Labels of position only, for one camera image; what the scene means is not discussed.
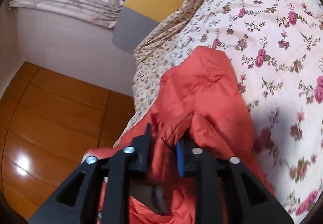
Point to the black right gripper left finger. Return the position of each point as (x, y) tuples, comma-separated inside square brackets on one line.
[(98, 186)]

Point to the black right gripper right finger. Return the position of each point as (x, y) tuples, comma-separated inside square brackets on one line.
[(227, 191)]

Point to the orange puffer jacket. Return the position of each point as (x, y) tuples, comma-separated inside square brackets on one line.
[(200, 96)]

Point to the small-floral beige bedsheet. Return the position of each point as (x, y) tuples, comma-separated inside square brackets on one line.
[(151, 50)]

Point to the floral rose quilt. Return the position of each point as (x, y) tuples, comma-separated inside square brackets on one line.
[(275, 48)]

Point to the grey yellow blue headboard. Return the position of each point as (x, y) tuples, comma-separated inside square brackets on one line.
[(138, 18)]

